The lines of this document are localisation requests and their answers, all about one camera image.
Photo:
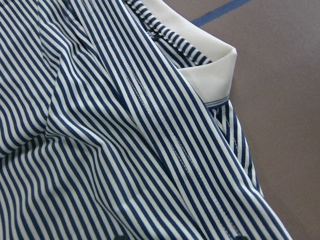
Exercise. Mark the navy white striped polo shirt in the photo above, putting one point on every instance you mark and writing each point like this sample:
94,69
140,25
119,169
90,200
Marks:
116,120

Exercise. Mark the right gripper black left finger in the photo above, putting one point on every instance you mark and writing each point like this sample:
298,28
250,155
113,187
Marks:
119,237

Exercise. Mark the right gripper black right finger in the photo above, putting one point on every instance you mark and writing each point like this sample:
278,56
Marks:
241,237

